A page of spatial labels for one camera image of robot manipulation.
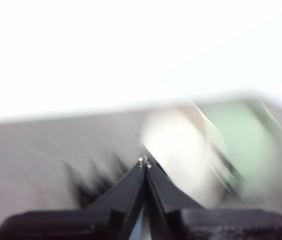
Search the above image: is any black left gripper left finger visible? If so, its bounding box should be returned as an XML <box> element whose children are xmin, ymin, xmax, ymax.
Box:
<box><xmin>0</xmin><ymin>156</ymin><xmax>147</xmax><ymax>240</ymax></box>

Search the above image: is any cream white plate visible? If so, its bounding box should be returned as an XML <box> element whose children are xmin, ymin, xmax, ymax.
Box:
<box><xmin>140</xmin><ymin>106</ymin><xmax>228</xmax><ymax>210</ymax></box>

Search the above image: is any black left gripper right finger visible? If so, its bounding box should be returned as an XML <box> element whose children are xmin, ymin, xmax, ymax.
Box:
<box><xmin>144</xmin><ymin>161</ymin><xmax>282</xmax><ymax>240</ymax></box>

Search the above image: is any pale green plate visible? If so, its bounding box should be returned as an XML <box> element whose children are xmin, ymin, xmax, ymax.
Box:
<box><xmin>200</xmin><ymin>96</ymin><xmax>282</xmax><ymax>204</ymax></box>

